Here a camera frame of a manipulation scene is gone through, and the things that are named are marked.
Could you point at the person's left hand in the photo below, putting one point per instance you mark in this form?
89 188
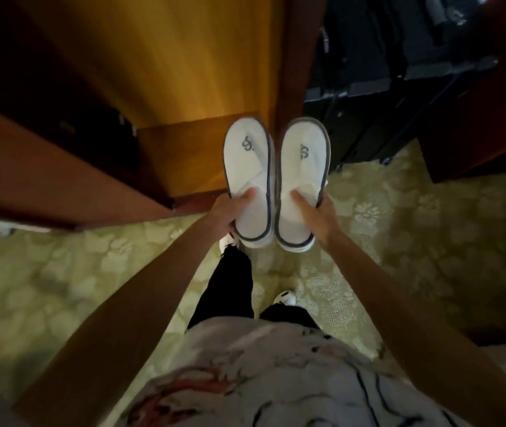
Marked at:
225 210

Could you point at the person's left thumb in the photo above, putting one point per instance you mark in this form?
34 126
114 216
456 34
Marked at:
243 196

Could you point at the person's white shoe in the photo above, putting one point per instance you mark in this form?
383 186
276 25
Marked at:
227 243
285 298

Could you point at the person's white patterned shirt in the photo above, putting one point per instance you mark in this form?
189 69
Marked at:
279 377

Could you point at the person's black trousers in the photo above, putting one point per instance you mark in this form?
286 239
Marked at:
230 291

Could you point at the wooden wardrobe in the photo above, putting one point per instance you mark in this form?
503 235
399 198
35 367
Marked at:
182 84

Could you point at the person's right forearm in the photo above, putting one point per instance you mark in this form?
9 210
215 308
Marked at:
417 337

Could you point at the white slipper with grey trim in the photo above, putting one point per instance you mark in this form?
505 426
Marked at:
301 173
249 180

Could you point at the person's right thumb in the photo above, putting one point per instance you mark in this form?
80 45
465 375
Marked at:
301 201

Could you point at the black suitcase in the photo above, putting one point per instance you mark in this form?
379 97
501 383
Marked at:
390 71

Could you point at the dark wooden furniture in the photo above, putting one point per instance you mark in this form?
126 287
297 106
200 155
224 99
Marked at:
484 106

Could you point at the person's right hand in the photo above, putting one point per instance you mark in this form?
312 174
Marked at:
319 220

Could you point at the person's left forearm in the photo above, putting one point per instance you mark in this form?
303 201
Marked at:
119 324

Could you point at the wooden wardrobe door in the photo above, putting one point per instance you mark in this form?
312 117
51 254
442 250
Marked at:
53 168

